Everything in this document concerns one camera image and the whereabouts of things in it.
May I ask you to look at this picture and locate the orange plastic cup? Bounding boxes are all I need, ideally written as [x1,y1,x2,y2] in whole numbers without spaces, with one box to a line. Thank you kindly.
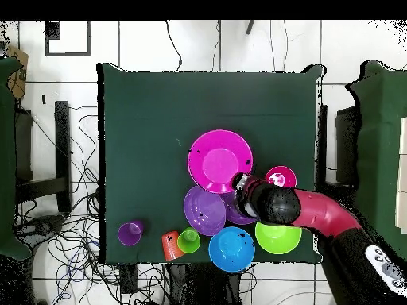
[161,230,186,262]

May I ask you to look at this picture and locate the dark pedestal leg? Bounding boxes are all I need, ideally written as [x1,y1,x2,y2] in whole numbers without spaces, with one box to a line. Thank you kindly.
[17,214,66,237]

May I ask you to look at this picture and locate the black floor cable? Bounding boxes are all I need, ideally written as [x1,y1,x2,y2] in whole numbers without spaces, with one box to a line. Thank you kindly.
[164,21,184,72]

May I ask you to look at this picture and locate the black cabinet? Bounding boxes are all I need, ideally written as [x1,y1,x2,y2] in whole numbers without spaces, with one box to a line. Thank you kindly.
[14,107,33,182]

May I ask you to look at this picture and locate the red plastic bowl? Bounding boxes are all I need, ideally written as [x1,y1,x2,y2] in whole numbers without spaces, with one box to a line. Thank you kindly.
[264,165,298,189]

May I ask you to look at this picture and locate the blue cable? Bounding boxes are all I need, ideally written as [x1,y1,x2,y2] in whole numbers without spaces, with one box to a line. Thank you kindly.
[55,241,99,301]

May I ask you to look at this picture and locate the black power strip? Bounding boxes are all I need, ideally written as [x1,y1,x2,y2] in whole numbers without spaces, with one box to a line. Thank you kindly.
[119,263,138,295]

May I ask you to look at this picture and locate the blue deep plastic bowl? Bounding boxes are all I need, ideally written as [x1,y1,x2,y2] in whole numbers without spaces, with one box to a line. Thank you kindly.
[207,226,256,273]

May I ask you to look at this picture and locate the black upright bar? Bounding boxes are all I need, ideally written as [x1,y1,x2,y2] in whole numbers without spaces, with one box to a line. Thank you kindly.
[316,104,328,191]

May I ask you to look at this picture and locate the black metal stand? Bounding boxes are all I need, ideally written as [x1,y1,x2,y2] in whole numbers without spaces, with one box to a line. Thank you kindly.
[15,100,72,213]

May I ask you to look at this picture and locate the green cloth covered table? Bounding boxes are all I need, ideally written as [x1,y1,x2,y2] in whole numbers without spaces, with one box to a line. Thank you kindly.
[346,60,407,255]
[0,56,33,261]

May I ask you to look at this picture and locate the purple plastic cup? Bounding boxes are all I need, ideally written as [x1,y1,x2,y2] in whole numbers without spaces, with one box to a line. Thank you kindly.
[117,219,145,247]

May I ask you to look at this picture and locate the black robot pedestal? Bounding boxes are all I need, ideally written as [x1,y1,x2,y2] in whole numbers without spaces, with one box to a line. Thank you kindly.
[165,262,255,305]

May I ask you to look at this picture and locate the purple plastic bowl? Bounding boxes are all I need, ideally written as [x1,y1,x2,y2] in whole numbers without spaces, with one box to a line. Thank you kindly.
[183,185,227,237]
[221,190,258,226]

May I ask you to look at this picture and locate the black box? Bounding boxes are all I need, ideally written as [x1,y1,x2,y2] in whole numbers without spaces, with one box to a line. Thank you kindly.
[335,106,360,187]

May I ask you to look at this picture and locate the brown cardboard box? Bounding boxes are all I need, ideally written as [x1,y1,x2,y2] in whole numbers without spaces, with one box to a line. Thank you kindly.
[6,45,29,100]

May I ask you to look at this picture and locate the pink plastic bowl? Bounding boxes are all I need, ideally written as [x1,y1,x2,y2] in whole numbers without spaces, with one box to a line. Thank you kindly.
[187,129,254,195]

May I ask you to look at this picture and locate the black cable tangle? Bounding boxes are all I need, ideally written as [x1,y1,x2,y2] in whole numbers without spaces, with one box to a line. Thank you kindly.
[15,106,172,305]

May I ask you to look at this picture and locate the green plastic bowl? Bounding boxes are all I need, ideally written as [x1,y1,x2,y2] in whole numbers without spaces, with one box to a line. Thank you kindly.
[254,221,303,255]

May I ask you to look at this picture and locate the dark green tablecloth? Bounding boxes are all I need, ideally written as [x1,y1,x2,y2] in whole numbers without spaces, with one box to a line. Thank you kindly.
[96,62,325,265]

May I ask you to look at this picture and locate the black square floor frame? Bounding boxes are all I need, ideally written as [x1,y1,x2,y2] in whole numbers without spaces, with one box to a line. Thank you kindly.
[44,21,92,57]

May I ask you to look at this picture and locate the green plastic cup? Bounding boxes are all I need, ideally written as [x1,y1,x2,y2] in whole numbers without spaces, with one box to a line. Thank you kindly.
[176,226,202,254]

